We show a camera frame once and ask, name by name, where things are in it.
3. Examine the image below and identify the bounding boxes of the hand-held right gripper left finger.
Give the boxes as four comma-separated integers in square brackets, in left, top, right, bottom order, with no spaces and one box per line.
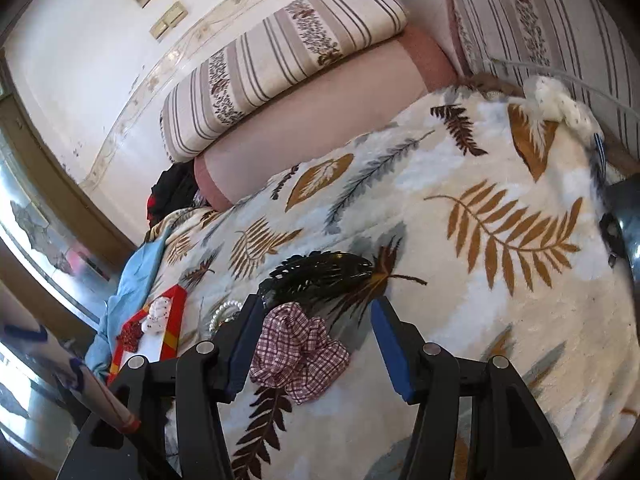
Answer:
[56,292,266,480]

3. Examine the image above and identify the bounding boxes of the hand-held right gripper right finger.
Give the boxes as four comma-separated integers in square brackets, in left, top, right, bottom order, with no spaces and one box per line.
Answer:
[370,296,568,480]

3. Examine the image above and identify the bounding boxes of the white pearl necklace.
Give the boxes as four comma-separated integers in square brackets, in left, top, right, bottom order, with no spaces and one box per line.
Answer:
[207,300,246,336]

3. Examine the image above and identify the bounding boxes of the plaid fabric scrunchie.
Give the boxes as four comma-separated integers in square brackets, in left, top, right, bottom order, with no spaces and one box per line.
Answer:
[249,302,351,406]

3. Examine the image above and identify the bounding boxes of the red-edged white box tray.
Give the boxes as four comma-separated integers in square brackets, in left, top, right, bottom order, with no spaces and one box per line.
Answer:
[106,284,187,386]

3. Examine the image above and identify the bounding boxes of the black decorated hair clip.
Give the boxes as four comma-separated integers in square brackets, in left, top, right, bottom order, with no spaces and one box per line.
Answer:
[257,250,376,311]

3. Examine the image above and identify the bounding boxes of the white dotted scrunchie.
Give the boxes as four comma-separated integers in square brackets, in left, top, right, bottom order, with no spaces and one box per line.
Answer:
[141,297,172,335]

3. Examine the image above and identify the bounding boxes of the leaf print blanket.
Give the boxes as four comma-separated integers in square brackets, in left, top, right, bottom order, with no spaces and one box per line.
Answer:
[140,80,640,480]

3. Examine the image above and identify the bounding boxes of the light blue cloth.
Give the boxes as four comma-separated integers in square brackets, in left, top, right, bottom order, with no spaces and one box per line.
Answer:
[85,237,168,376]

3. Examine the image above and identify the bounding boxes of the black clothes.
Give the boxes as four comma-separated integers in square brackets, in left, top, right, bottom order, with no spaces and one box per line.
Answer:
[150,162,201,226]

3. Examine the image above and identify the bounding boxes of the white blue printed roll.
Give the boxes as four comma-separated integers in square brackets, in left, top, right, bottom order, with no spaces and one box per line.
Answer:
[0,322,142,433]

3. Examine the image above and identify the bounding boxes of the pink bolster cushion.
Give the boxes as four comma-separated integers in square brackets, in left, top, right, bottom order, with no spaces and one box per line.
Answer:
[194,25,461,212]

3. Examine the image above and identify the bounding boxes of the dark metal object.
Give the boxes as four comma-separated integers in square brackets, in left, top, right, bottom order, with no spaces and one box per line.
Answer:
[597,172,640,281]

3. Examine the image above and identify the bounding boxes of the striped floral pillow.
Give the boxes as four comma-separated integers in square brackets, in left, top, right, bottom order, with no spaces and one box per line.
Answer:
[160,0,412,163]

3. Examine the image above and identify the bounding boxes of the cream dotted scrunchie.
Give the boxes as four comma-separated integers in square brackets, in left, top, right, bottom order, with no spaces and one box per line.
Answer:
[522,76,601,136]

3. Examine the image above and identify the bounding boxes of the striped floral cushion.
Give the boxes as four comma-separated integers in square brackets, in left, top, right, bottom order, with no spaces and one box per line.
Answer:
[450,0,640,161]

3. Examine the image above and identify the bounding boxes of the wooden door frame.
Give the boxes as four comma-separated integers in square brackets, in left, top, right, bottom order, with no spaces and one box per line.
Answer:
[0,47,138,321]

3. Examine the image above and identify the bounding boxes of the white cable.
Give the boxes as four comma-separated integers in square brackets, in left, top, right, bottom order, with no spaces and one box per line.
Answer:
[480,57,640,121]

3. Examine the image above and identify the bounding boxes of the wall switch plate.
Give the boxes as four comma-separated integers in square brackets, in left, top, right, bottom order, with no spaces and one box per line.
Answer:
[150,2,188,38]

